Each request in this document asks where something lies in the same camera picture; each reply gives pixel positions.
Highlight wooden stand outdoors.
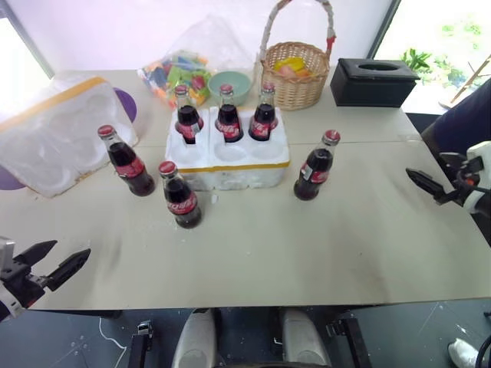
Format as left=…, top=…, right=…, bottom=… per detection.
left=438, top=53, right=491, bottom=110

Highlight yellow toy in basket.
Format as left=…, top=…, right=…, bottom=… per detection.
left=273, top=57, right=305, bottom=72

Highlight black metal bracket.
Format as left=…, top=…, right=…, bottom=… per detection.
left=325, top=315, right=374, bottom=368
left=129, top=319, right=155, bottom=368

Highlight grey white rounded shell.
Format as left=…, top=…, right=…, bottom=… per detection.
left=281, top=307, right=332, bottom=368
left=170, top=307, right=218, bottom=368

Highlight white foam lid yellow tape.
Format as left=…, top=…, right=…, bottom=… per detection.
left=0, top=76, right=140, bottom=199

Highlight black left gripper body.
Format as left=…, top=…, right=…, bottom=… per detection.
left=0, top=259, right=47, bottom=308

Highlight person's white shoe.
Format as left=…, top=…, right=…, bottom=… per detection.
left=448, top=337, right=481, bottom=368

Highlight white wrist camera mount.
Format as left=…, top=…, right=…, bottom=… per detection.
left=0, top=236, right=25, bottom=324
left=463, top=140, right=491, bottom=215

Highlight white foam bottle tray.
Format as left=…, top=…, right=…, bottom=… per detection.
left=164, top=106, right=292, bottom=192

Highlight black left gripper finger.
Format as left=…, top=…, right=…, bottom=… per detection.
left=42, top=248, right=92, bottom=293
left=13, top=240, right=58, bottom=274

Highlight orange toy in basket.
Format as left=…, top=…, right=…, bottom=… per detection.
left=277, top=64, right=312, bottom=78

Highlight grey window frame post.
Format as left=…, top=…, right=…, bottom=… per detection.
left=0, top=0, right=55, bottom=80
left=367, top=0, right=403, bottom=61

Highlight glass cola bottle red cap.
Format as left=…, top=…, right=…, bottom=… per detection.
left=214, top=84, right=246, bottom=144
left=174, top=84, right=205, bottom=145
left=97, top=124, right=157, bottom=198
left=247, top=81, right=279, bottom=143
left=293, top=129, right=342, bottom=202
left=158, top=160, right=203, bottom=230

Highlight black tissue box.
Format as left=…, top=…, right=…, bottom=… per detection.
left=329, top=57, right=422, bottom=108

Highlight purple round mat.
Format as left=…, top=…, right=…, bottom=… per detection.
left=0, top=87, right=140, bottom=192

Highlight clear bag of colourful toys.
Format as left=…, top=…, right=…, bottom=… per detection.
left=137, top=12, right=257, bottom=111

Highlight person's dark trouser leg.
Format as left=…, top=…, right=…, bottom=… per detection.
left=420, top=77, right=491, bottom=166

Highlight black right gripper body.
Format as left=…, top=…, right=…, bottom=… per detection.
left=439, top=152, right=486, bottom=202

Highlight pale green bowl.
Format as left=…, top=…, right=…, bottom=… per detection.
left=207, top=71, right=253, bottom=108

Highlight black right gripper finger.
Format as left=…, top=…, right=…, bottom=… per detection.
left=431, top=193, right=463, bottom=207
left=405, top=167, right=460, bottom=198

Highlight black cable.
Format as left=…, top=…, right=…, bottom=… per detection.
left=476, top=332, right=491, bottom=368

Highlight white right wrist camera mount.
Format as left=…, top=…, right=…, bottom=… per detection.
left=463, top=140, right=491, bottom=215

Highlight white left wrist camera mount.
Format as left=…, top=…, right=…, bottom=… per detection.
left=0, top=236, right=25, bottom=324

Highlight white cable on floor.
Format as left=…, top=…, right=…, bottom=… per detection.
left=98, top=315, right=128, bottom=362

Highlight green plant outdoors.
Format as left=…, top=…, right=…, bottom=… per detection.
left=401, top=47, right=433, bottom=73

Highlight wicker basket with handle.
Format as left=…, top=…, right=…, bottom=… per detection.
left=259, top=0, right=339, bottom=112

